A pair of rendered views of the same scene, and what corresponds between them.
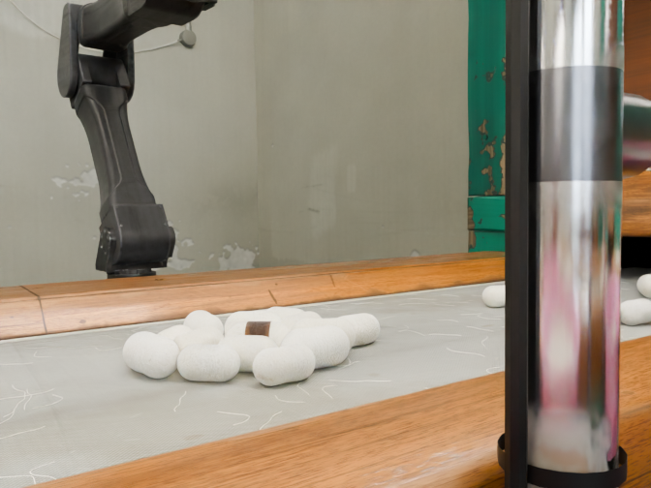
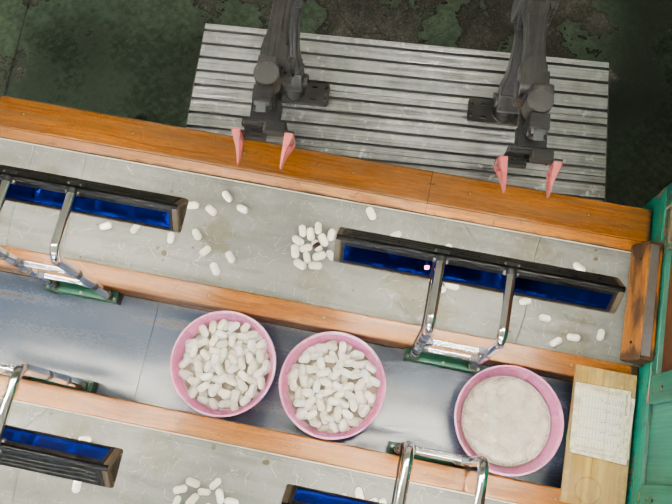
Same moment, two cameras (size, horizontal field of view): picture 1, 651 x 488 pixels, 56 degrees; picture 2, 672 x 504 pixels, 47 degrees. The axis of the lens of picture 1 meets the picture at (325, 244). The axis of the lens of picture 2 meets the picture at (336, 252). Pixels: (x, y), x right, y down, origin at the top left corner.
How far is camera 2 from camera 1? 1.87 m
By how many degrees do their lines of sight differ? 77
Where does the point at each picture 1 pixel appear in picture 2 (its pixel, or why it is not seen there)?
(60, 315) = (430, 209)
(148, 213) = not seen: hidden behind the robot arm
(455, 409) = not seen: hidden behind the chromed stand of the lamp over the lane
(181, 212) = not seen: outside the picture
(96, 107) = (517, 42)
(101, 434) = (404, 289)
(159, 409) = (415, 285)
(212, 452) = (398, 325)
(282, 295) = (497, 223)
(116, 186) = (507, 85)
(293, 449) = (404, 330)
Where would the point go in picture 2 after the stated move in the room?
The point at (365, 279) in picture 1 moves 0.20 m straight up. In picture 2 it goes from (535, 226) to (554, 201)
